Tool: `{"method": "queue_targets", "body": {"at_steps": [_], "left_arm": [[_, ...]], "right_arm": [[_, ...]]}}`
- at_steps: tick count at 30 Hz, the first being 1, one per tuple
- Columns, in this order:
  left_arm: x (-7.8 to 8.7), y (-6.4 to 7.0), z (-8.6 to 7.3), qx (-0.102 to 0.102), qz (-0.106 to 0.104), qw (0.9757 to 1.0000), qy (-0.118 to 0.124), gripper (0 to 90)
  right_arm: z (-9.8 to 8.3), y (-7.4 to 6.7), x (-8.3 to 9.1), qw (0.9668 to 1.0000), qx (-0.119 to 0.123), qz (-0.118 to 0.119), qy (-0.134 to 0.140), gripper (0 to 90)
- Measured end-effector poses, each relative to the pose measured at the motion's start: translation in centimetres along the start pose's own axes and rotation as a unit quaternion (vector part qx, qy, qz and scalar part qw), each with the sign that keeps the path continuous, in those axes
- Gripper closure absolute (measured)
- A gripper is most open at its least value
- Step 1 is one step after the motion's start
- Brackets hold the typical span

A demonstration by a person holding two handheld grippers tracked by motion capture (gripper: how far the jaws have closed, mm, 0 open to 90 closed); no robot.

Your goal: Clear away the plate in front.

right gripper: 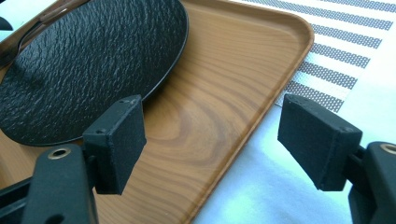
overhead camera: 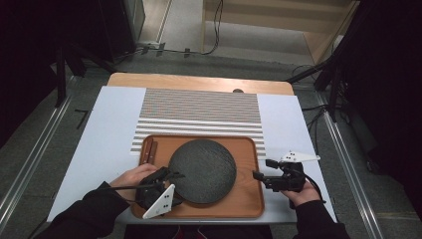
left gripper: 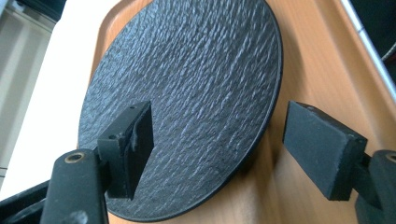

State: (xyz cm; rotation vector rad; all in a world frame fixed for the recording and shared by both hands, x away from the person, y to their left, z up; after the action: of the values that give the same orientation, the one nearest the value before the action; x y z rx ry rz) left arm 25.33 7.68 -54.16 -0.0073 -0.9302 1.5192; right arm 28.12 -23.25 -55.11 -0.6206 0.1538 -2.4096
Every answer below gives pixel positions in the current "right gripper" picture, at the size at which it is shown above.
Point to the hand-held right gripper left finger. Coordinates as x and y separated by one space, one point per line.
115 146

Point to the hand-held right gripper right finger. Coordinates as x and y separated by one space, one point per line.
320 143

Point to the dark grey round plate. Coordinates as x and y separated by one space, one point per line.
87 71

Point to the brown wooden tray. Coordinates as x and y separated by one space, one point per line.
211 102

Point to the striped placemat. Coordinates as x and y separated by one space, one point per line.
339 54

